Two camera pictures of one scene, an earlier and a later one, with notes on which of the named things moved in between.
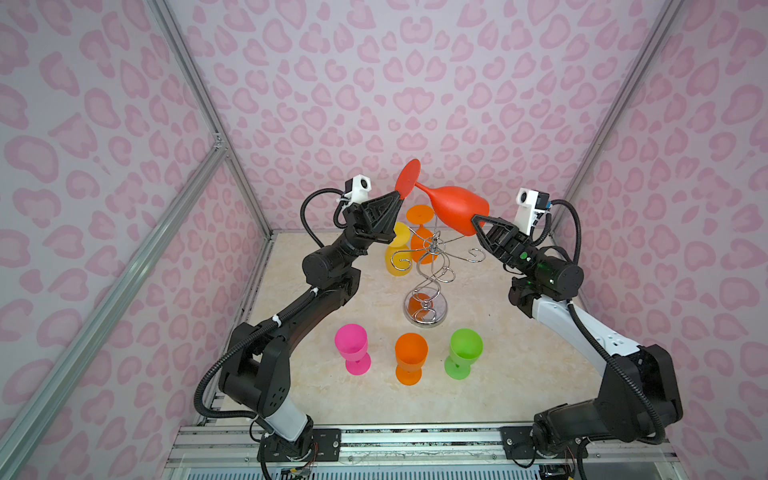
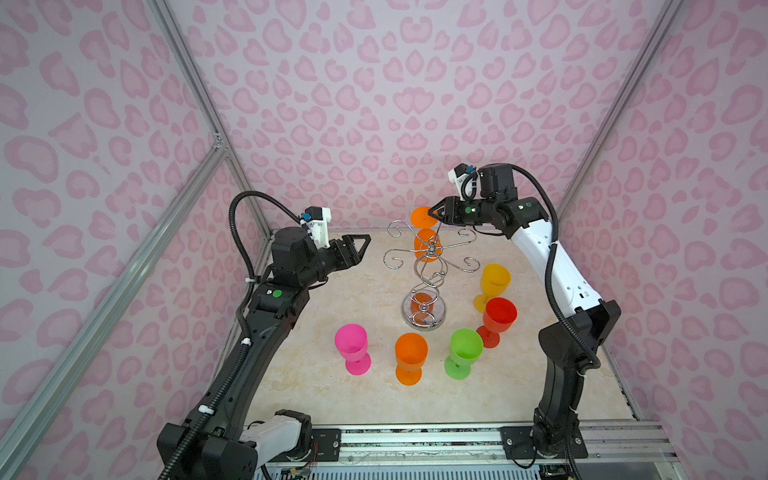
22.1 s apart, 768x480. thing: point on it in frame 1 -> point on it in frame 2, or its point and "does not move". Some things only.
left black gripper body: (354, 240) -> (331, 260)
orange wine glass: (411, 353) does not move
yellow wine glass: (398, 255) -> (495, 279)
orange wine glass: (423, 245) does not move
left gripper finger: (382, 230) -> (356, 256)
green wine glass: (465, 347) does not move
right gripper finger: (496, 249) -> (448, 216)
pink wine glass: (351, 340) does not move
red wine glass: (454, 207) -> (499, 316)
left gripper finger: (373, 209) -> (366, 238)
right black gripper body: (523, 257) -> (472, 212)
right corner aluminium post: (667, 15) does not move
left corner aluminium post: (219, 136) does not move
